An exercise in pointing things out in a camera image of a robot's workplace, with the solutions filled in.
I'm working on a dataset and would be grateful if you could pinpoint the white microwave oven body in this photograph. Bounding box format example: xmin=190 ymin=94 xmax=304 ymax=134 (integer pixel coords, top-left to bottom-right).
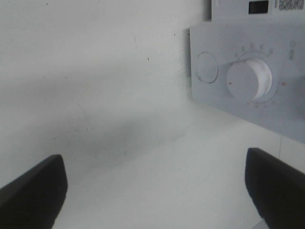
xmin=190 ymin=0 xmax=305 ymax=143

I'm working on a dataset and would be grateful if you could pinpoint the white timer knob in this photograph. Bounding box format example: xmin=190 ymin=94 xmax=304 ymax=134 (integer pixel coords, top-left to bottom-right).
xmin=226 ymin=58 xmax=273 ymax=102

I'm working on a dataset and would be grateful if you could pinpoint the round door release button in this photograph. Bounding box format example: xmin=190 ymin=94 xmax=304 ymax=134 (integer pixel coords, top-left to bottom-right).
xmin=195 ymin=52 xmax=219 ymax=84

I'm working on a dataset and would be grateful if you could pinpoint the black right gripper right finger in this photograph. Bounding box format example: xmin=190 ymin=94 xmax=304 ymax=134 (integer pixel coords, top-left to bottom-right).
xmin=244 ymin=148 xmax=305 ymax=229

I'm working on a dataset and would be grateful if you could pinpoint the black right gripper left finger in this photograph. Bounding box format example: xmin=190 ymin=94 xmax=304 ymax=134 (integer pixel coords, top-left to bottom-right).
xmin=0 ymin=155 xmax=68 ymax=229

